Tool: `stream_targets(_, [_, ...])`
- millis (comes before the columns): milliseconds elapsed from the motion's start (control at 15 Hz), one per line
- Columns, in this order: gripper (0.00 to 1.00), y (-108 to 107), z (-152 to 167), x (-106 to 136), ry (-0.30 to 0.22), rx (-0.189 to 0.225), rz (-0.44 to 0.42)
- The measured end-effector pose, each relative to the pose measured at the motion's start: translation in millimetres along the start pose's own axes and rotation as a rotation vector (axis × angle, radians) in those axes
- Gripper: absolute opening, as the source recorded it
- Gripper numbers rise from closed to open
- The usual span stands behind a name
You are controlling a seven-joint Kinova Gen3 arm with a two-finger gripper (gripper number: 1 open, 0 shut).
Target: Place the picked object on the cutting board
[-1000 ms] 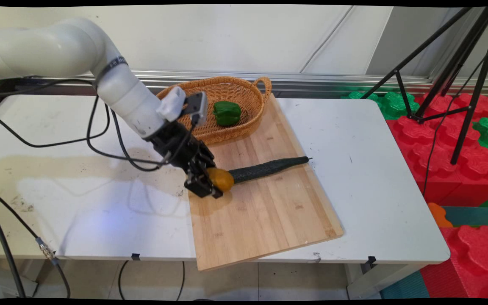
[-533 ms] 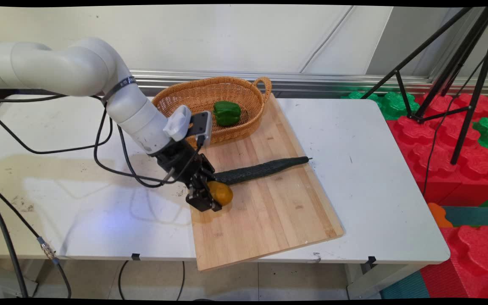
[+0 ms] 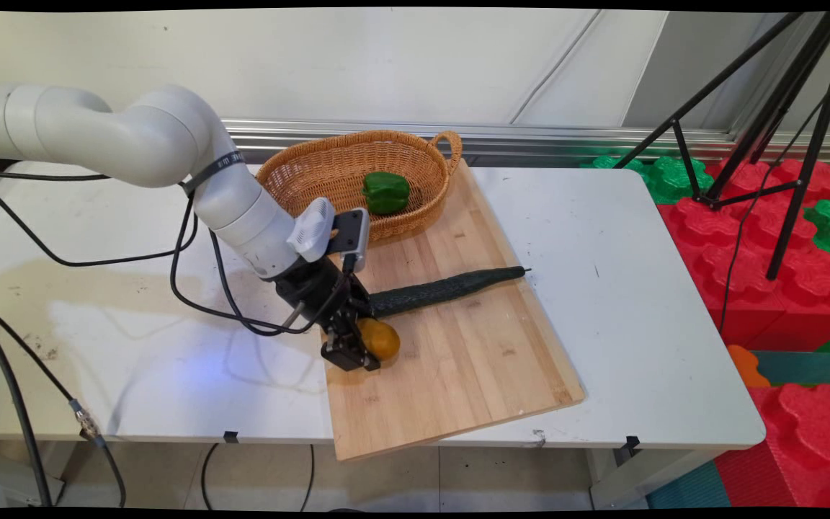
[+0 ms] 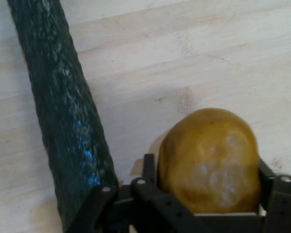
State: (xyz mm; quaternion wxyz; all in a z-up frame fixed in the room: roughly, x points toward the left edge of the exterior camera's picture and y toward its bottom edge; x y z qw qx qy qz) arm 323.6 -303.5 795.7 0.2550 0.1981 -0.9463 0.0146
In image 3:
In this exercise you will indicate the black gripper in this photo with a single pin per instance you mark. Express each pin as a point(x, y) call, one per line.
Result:
point(314, 292)

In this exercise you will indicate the yellow orange mango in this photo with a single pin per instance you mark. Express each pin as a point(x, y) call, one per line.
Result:
point(385, 340)

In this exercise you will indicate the long dark green cucumber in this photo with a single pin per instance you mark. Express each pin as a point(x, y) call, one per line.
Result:
point(444, 288)

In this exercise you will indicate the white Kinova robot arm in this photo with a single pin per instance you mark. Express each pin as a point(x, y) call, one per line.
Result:
point(134, 137)

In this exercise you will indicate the bamboo cutting board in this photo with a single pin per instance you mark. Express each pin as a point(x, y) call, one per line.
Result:
point(458, 360)

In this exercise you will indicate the green bell pepper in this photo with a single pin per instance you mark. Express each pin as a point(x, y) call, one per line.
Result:
point(386, 193)

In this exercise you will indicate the woven wicker basket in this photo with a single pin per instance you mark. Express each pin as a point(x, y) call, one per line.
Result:
point(314, 169)

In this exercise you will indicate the white table leg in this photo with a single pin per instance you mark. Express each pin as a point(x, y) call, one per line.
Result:
point(638, 476)

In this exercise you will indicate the orange foam piece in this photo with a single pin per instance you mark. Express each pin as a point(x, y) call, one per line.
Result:
point(745, 366)

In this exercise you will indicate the large red foam block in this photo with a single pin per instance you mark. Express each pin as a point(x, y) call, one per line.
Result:
point(746, 288)

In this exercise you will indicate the teal foam mat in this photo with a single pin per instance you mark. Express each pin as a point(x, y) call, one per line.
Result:
point(804, 367)

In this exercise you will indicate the black tripod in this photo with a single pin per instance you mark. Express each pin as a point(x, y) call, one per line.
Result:
point(811, 148)

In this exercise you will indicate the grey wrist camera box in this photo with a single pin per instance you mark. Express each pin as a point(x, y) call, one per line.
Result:
point(354, 234)

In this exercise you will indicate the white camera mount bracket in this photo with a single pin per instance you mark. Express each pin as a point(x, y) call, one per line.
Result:
point(312, 229)

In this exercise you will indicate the aluminium wall rail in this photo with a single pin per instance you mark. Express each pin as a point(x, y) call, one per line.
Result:
point(530, 137)

